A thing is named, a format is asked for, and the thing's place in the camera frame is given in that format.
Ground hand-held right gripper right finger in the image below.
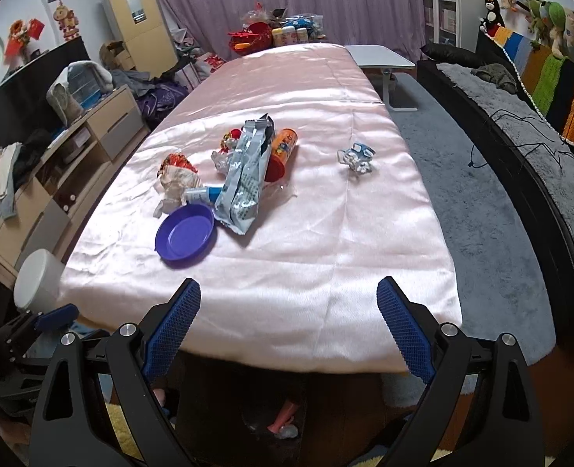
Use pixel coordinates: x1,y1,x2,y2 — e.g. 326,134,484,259
375,276,548,467

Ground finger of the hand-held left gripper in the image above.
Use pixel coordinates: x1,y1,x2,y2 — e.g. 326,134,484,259
34,303,81,334

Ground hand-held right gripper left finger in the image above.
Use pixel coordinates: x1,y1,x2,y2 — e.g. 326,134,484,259
29,277,202,467

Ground purple plastic plate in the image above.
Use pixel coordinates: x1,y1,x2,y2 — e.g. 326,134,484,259
155,203,217,268

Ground dark plastic bin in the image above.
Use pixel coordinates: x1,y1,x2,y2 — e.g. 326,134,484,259
174,374,327,467

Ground blue white tube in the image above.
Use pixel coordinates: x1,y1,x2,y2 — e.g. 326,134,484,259
184,185,224,205

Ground red white wrapper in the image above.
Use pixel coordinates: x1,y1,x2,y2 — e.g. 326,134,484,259
153,152,205,217

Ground silver blue snack bag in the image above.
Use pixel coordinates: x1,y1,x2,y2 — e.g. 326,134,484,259
214,113,275,234

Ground clear plastic wrap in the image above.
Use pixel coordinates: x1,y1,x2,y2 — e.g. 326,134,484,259
260,180,298,205

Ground small blue white wrapper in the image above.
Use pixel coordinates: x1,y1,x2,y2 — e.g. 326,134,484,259
337,141,376,174

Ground red silver wrapper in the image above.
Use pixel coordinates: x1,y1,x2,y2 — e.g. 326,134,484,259
211,127,244,173

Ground orange chip can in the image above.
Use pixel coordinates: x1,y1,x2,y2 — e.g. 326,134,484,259
262,127,300,183

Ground light blue floor mat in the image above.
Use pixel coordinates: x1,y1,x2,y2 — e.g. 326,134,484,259
73,321,113,339

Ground white cylindrical container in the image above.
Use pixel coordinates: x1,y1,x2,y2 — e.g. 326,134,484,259
13,249,66,312

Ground grey rug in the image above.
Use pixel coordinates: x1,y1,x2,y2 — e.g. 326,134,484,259
379,73,558,395

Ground pink satin tablecloth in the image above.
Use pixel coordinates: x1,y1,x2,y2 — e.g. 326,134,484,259
58,43,464,375

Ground pink plastic item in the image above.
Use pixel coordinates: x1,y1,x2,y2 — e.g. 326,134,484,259
268,396,300,441

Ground pile of clothes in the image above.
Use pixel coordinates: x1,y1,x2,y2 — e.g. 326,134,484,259
0,129,66,219

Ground black sofa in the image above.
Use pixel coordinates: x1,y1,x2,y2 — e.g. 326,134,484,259
416,24,574,339

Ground wooden television cabinet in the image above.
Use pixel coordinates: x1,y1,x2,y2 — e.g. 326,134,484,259
0,85,151,283

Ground black television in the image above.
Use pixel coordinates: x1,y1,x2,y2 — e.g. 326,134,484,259
0,36,90,142

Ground purple bag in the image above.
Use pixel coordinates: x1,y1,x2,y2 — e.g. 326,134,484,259
143,83,187,123

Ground white cloth covered basket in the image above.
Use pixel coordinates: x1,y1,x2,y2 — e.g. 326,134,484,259
46,61,115,122

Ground grey fluffy blanket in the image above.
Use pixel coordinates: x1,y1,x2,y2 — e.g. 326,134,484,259
435,62,574,234

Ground grey clothes pile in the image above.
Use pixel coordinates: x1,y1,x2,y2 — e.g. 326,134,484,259
112,68,167,103

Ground olive garment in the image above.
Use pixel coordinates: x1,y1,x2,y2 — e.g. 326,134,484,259
471,64,519,94

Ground cardboard box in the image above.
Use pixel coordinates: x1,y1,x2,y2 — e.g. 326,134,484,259
99,40,137,71

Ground white folding table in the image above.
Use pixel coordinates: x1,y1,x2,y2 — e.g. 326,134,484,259
344,45,419,112

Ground black pillow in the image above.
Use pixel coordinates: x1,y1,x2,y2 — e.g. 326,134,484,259
421,43,487,69

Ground red flower decoration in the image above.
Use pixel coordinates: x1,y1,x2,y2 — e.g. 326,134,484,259
4,18,45,59

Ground striped crocheted blanket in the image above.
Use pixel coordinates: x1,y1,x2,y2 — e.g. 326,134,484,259
491,24,574,149

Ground tall wooden cabinet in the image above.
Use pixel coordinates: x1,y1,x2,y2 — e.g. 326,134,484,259
99,0,178,79

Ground hanging doll ornament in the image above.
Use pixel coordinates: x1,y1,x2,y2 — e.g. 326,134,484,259
53,2,80,42

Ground red basket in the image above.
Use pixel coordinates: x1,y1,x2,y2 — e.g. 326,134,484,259
227,24,274,55

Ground pile of blue white packets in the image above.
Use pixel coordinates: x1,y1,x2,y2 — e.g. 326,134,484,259
282,16,327,40

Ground black white cat plush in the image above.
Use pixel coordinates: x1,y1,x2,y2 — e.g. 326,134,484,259
479,0,506,35

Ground white bookshelf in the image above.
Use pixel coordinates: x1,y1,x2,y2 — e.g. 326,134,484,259
417,0,477,49

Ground green frog plush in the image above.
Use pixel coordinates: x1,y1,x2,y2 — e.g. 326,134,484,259
528,0,567,35

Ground black cable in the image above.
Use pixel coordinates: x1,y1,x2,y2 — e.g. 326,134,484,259
467,109,574,169

